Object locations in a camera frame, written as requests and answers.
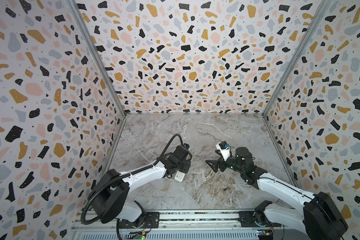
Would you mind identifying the white remote control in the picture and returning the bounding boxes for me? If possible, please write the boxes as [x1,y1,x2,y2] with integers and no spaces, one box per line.
[175,171,186,182]

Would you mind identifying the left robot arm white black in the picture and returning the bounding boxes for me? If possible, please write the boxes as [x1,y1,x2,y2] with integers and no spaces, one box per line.
[81,144,192,228]

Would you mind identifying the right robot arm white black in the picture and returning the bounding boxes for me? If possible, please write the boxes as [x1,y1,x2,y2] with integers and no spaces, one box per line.
[206,142,349,240]

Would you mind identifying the white ventilation grille strip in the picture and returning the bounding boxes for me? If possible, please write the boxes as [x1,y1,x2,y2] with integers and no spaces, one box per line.
[77,230,259,240]

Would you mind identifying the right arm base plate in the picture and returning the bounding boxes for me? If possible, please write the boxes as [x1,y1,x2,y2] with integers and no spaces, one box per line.
[238,200,282,228]

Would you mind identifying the aluminium mounting rail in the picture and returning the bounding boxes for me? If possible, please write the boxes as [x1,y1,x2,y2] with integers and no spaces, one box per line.
[72,209,299,238]

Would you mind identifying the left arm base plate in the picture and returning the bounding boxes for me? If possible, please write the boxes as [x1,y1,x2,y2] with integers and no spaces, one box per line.
[119,212,160,230]

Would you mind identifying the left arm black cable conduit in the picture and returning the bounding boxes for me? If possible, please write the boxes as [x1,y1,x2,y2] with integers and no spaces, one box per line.
[80,133,184,226]

